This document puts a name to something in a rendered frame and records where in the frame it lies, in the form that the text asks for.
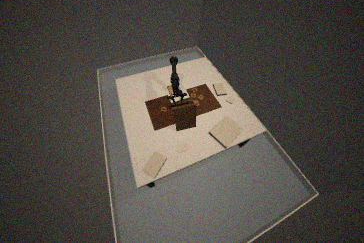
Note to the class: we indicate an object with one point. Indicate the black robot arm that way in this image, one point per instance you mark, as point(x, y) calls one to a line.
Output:
point(174, 76)

